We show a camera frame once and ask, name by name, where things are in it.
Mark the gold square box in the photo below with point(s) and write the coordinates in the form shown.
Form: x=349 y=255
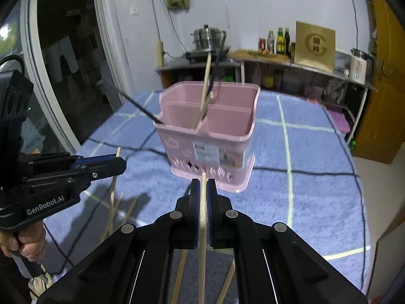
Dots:
x=303 y=60

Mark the red sauce jar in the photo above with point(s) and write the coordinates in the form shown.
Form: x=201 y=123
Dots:
x=262 y=46

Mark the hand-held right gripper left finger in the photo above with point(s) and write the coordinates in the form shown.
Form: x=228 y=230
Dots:
x=196 y=215

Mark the white electric kettle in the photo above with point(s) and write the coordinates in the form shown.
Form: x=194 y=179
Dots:
x=359 y=68

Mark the yellow wooden door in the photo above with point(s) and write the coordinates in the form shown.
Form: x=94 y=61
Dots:
x=379 y=117

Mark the pink plastic box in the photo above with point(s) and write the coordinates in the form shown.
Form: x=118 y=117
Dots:
x=340 y=122

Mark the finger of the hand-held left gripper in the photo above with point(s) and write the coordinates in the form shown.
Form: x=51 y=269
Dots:
x=107 y=167
x=95 y=159

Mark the blue checked cloth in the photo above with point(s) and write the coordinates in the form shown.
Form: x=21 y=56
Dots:
x=300 y=212

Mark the white hanging garment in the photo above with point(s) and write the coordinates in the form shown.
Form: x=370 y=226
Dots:
x=63 y=60

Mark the clear plastic bottle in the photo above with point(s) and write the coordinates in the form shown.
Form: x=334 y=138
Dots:
x=270 y=44

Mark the wooden cutting board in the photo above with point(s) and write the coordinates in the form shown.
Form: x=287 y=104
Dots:
x=246 y=55

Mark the white wall switch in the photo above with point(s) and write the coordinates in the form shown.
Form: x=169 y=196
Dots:
x=134 y=10

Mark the person's left hand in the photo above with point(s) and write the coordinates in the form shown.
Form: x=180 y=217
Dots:
x=31 y=243

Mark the black induction cooker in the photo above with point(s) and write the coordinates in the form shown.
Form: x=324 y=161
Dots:
x=197 y=55

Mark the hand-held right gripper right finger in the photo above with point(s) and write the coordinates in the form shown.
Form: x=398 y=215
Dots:
x=209 y=215

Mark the steel counter table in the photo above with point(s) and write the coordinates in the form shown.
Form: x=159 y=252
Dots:
x=340 y=63

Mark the dark glass bottle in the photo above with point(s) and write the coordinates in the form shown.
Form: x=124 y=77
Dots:
x=287 y=42

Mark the yellow oil bottle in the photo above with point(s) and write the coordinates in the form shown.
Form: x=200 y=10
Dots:
x=280 y=42

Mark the pink plastic utensil basket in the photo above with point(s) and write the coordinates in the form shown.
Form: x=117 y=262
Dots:
x=227 y=139

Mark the beige power strip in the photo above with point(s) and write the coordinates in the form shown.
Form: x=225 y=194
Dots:
x=159 y=55

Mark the steel steamer pot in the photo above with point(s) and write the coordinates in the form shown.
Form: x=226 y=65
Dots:
x=207 y=38

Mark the white sliding door frame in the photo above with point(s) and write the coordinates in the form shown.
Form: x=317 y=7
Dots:
x=106 y=53

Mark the tan wooden chopstick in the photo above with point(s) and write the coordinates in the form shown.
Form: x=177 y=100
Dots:
x=179 y=275
x=201 y=275
x=226 y=283
x=206 y=79

